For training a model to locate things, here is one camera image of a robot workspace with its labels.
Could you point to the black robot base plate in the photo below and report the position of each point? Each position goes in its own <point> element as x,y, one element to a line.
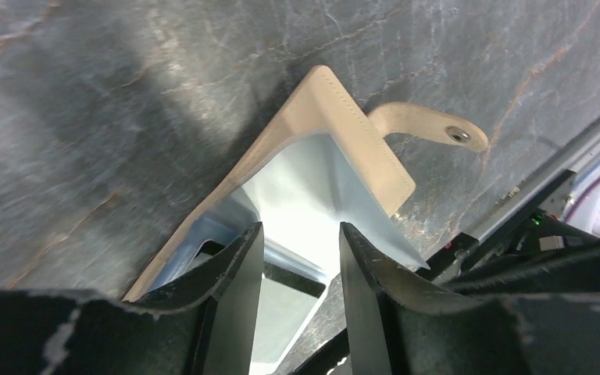
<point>325,339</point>

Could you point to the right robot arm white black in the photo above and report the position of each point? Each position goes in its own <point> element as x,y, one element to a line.
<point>552,257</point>

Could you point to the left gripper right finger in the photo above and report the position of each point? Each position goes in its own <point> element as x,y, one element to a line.
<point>399,323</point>

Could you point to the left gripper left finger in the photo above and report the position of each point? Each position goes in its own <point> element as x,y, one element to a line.
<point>223,292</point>

